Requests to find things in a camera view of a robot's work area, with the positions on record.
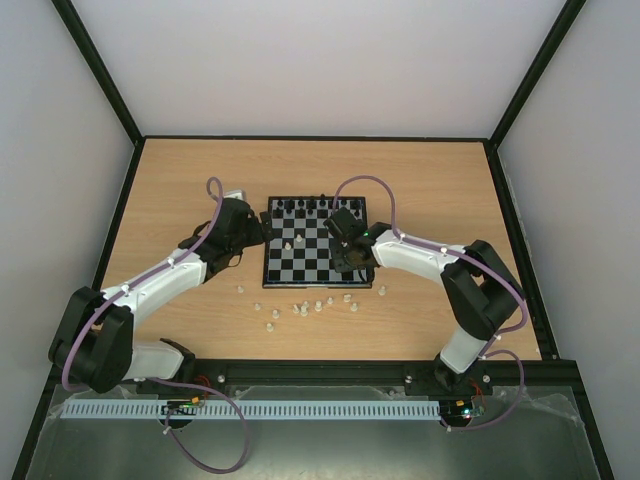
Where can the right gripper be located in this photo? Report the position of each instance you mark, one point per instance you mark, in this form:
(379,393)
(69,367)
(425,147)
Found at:
(347,255)

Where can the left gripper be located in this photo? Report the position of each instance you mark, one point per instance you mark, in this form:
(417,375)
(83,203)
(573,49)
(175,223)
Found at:
(258,235)

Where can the white queen piece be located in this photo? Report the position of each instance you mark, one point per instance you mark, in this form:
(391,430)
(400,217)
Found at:
(304,308)

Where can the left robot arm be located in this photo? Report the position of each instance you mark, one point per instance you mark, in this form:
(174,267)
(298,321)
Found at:
(94,343)

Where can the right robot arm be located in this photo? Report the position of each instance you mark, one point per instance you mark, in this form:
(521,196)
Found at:
(482,292)

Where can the black and silver chessboard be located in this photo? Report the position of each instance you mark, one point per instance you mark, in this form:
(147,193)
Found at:
(308,264)

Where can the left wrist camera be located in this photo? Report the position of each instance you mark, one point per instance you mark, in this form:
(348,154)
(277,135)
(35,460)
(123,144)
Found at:
(237,194)

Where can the grey slotted cable duct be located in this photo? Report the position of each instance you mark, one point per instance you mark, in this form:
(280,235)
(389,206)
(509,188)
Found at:
(251,410)

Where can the black aluminium frame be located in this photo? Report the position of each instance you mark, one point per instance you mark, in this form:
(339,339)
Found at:
(551,370)

